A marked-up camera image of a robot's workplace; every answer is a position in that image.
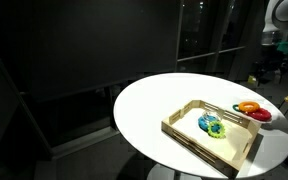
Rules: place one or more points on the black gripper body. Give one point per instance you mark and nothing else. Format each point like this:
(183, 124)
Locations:
(269, 64)

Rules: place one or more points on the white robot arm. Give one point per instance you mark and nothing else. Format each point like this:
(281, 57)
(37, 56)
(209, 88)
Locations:
(282, 13)

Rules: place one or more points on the wooden slatted tray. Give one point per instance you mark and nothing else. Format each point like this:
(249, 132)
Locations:
(232, 141)

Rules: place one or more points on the round table base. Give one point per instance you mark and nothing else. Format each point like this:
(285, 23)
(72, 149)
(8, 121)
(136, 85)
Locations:
(160, 174)

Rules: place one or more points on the metal window frame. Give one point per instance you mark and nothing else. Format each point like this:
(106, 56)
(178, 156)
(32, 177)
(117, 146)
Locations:
(197, 56)

